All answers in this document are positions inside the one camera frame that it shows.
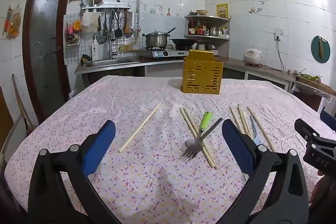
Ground black wok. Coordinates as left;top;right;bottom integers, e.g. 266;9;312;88
169;38;196;48

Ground wooden stick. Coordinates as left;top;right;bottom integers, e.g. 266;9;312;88
12;74;32;135

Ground brown glass panel door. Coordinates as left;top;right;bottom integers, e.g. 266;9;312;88
22;0;74;125

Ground chrome faucet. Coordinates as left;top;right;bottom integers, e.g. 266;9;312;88
108;40;117;60

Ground small blue handle knife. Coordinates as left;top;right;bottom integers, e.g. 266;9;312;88
249;115;262;146

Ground blue chair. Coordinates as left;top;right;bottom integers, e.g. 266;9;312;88
320;107;336;131

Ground white wire grid panel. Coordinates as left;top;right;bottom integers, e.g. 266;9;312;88
64;13;139;65

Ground metal wall utensil rack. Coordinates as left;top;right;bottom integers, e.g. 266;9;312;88
81;5;131;13

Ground green frog handle fork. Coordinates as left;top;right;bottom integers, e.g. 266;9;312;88
179;112;214;161

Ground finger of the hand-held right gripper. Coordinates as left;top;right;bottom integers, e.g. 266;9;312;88
294;118;319;144

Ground gas stove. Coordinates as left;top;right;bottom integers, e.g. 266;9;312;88
146;46;195;58

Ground stainless steel sink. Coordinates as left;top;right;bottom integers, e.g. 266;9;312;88
75;57;147;75

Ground brown hanging spatula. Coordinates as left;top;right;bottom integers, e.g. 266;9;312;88
123;10;132;36

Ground yellow wall poster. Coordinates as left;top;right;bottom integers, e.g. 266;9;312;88
217;3;229;18

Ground yellow perforated utensil holder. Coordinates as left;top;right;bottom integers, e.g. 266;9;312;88
182;49;224;95

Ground white soap bottle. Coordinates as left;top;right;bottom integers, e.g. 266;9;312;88
91;39;99;60

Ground grey handle metal spoon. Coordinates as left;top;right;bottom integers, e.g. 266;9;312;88
185;118;223;152

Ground white corner shelf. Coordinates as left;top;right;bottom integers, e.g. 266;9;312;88
184;15;231;56

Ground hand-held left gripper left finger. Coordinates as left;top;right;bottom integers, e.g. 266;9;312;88
28;120;121;224

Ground floral pink tablecloth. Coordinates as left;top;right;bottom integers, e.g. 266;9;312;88
4;74;336;224

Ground black hanging spatula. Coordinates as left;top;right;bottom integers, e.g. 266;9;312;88
115;10;123;38

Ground person's right hand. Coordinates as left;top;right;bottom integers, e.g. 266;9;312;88
309;170;332;214

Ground steel cooking pot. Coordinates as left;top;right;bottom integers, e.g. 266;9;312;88
142;27;176;48

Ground yellow hose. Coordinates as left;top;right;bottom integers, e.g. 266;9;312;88
119;38;138;51

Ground round green cutting board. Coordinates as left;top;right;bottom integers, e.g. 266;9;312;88
311;35;331;64

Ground white rice cooker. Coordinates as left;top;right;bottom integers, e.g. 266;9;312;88
244;49;264;66

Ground row of condiment bottles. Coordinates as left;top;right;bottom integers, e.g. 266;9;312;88
188;20;229;37

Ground green peppers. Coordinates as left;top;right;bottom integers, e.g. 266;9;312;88
301;73;322;81

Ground hanging wire strainer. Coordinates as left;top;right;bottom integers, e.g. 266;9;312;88
94;13;109;44

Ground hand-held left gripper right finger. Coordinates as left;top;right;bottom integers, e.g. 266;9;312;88
218;119;309;224

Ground orange wall decoration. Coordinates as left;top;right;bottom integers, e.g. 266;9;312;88
3;6;21;39

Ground black power cable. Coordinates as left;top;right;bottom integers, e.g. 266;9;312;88
276;35;285;71

